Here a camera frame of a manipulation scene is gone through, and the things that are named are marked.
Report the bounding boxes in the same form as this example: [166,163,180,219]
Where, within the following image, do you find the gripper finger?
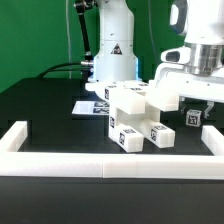
[204,101,214,118]

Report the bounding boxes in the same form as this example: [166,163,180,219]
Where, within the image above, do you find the black cable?
[36,61,92,79]

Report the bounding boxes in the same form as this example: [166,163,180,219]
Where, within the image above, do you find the white tag sheet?
[72,101,109,115]

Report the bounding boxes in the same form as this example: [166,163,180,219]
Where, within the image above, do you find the white chair back bar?
[124,80,179,112]

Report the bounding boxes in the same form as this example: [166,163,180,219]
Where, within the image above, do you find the white chair seat part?
[108,100,160,135]

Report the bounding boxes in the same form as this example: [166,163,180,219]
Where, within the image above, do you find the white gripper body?
[149,46,224,102]

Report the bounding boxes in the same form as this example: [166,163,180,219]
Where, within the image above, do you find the white U-shaped fence frame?
[0,121,224,180]

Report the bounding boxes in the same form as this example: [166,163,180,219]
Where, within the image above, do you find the black camera stand pole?
[74,0,95,63]

